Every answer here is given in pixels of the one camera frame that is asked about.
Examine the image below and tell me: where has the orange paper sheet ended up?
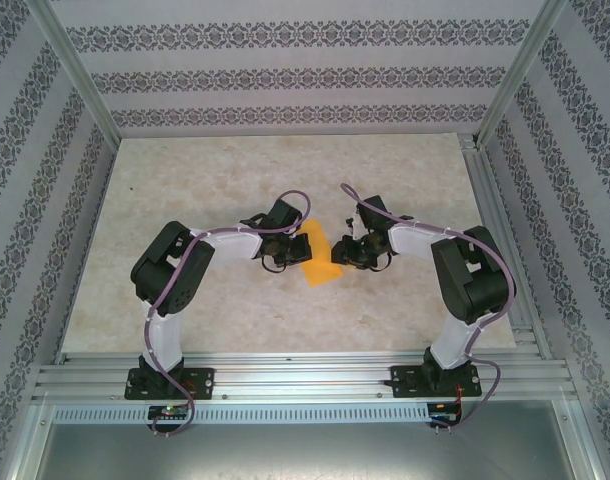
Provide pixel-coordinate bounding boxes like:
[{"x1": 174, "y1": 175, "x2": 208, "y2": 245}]
[{"x1": 299, "y1": 218, "x2": 345, "y2": 289}]

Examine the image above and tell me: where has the grey metal sheet panel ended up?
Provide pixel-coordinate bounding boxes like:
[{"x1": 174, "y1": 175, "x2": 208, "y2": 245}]
[{"x1": 14, "y1": 399, "x2": 601, "y2": 480}]

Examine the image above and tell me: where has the aluminium mounting rail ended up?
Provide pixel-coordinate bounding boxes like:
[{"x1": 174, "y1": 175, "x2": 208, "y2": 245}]
[{"x1": 32, "y1": 352, "x2": 579, "y2": 401}]

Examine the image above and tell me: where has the aluminium side rail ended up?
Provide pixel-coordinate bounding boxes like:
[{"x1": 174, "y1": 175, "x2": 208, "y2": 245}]
[{"x1": 459, "y1": 134, "x2": 554, "y2": 359}]

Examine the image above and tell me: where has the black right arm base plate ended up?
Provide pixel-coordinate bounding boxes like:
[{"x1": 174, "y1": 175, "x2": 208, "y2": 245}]
[{"x1": 390, "y1": 364, "x2": 484, "y2": 400}]

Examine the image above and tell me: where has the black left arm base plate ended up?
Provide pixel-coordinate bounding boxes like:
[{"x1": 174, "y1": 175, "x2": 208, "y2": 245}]
[{"x1": 124, "y1": 367, "x2": 216, "y2": 401}]

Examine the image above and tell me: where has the slotted grey cable duct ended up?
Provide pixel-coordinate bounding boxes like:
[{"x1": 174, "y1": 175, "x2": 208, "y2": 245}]
[{"x1": 52, "y1": 403, "x2": 431, "y2": 425}]

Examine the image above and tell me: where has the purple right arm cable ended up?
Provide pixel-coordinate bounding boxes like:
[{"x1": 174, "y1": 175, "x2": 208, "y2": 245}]
[{"x1": 339, "y1": 182, "x2": 516, "y2": 434}]

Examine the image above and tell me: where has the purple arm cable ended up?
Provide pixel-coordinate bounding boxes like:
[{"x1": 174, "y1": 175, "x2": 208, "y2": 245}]
[
  {"x1": 142, "y1": 189, "x2": 312, "y2": 439},
  {"x1": 339, "y1": 182, "x2": 516, "y2": 434}
]

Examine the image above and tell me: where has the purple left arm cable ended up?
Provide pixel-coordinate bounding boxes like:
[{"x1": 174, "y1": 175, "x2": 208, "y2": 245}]
[{"x1": 142, "y1": 189, "x2": 312, "y2": 439}]

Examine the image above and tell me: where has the aluminium frame post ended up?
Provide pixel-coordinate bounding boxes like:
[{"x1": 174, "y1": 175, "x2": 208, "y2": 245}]
[
  {"x1": 24, "y1": 0, "x2": 124, "y2": 146},
  {"x1": 477, "y1": 0, "x2": 569, "y2": 149}
]

